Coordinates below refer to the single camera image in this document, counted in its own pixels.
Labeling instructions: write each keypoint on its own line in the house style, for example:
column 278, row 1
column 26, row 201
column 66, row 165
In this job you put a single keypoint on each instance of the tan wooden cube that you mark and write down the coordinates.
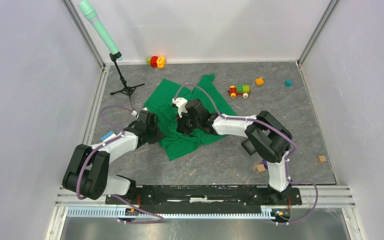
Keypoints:
column 260, row 168

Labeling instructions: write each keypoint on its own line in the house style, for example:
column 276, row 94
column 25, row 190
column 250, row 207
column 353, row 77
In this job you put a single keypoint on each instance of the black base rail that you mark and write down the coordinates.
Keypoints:
column 210, row 199

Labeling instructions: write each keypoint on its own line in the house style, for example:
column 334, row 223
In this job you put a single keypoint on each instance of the red green orange ring toy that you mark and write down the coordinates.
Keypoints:
column 156, row 61

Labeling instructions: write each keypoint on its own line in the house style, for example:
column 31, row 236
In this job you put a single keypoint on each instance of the teal cube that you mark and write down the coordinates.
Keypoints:
column 288, row 83

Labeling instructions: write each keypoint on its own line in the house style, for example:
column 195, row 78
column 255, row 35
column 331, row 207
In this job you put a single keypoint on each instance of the mint green microphone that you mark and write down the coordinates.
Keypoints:
column 90, row 14

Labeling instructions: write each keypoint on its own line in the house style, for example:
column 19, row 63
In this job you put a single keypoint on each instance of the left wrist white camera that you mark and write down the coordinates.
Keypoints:
column 136, row 113

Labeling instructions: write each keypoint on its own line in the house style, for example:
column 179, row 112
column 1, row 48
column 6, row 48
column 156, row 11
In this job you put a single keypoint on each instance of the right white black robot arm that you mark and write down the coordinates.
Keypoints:
column 263, row 134

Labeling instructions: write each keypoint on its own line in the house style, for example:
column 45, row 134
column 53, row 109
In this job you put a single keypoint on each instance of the wrist white camera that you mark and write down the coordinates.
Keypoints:
column 136, row 113
column 180, row 103

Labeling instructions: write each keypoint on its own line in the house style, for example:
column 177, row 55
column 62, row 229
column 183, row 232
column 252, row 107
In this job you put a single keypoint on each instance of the purple cube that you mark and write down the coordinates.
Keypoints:
column 264, row 162

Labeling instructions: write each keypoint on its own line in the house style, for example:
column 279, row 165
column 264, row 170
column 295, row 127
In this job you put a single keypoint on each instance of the brown wooden cube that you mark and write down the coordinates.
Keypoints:
column 321, row 159

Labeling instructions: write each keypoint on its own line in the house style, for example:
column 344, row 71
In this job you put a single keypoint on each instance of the orange toy brick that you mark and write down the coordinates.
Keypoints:
column 259, row 81

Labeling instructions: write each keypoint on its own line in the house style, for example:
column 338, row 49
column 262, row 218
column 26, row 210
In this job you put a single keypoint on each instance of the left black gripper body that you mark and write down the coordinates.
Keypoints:
column 154, row 134

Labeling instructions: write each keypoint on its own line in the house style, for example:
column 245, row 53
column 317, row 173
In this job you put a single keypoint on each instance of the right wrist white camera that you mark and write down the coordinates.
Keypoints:
column 180, row 103

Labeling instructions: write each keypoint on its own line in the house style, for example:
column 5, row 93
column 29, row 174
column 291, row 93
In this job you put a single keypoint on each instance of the blue white block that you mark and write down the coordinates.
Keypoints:
column 108, row 136

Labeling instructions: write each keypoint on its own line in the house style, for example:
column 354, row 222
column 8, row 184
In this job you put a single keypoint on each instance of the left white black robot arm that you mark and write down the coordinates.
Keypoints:
column 87, row 174

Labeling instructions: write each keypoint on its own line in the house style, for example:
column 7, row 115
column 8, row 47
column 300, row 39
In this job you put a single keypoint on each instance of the colourful toy brick train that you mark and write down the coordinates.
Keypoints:
column 239, row 90

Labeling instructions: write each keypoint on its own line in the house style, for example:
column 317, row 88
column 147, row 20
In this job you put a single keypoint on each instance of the black tripod stand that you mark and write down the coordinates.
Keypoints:
column 127, row 90

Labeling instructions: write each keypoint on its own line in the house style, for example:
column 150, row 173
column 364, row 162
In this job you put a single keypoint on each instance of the green t-shirt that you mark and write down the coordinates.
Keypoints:
column 174, row 143

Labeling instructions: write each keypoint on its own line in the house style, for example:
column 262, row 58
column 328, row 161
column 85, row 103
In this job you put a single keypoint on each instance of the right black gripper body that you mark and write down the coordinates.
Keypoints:
column 188, row 124

